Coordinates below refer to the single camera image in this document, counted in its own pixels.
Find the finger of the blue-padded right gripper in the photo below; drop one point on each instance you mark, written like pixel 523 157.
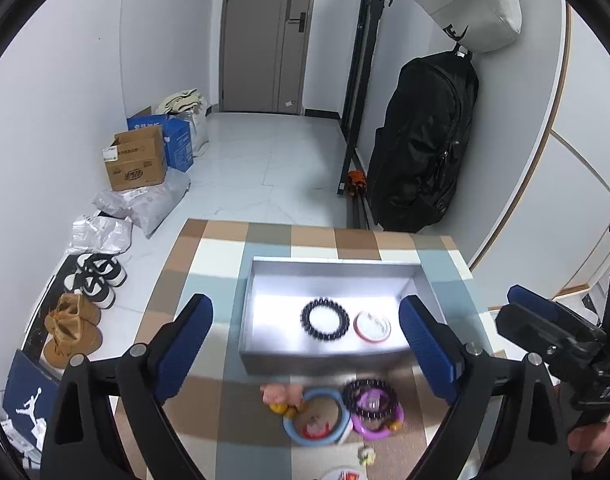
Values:
pixel 553 311

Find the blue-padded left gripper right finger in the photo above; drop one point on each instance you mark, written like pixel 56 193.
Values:
pixel 510 406

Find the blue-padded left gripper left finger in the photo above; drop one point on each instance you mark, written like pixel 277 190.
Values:
pixel 82 440

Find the red-rimmed round pin badge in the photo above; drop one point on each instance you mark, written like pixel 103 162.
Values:
pixel 371 327

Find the pink pig figurine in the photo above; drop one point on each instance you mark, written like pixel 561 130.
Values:
pixel 285 400

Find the white China flag badge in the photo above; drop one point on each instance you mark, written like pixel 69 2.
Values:
pixel 344 473

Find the person's right hand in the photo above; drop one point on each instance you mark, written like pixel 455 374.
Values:
pixel 592 442

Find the navy Jordan shoe box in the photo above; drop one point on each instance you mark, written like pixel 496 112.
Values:
pixel 28 399

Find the tan suede boot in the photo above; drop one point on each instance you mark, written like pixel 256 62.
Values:
pixel 72 307
pixel 65 342

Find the small white flower charm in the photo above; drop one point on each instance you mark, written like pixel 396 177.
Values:
pixel 366 456

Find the checkered table mat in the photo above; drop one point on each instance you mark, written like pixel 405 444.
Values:
pixel 219 413

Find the black hanging backpack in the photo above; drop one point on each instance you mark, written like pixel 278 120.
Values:
pixel 419 150

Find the black and white sneaker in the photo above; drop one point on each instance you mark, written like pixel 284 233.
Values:
pixel 102 266

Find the orange clamp on floor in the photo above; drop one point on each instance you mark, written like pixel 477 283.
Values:
pixel 356 183

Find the black coat rack stand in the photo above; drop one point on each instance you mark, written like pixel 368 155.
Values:
pixel 370 12

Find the crumpled clear plastic bag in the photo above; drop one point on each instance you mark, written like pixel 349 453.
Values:
pixel 99 235

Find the silver phone box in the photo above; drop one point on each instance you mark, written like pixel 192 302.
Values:
pixel 298 315

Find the grey plastic mailer bag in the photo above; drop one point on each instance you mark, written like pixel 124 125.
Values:
pixel 146 207

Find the brown cardboard box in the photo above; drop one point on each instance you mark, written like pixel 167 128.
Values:
pixel 136 158

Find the blue cardboard box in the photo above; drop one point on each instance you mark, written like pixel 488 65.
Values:
pixel 176 136

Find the beige tote bag on floor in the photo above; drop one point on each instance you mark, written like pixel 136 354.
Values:
pixel 190 106

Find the grey door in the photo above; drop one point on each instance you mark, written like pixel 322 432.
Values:
pixel 263 50

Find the purple plastic ring toy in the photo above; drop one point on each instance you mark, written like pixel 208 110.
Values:
pixel 378 429

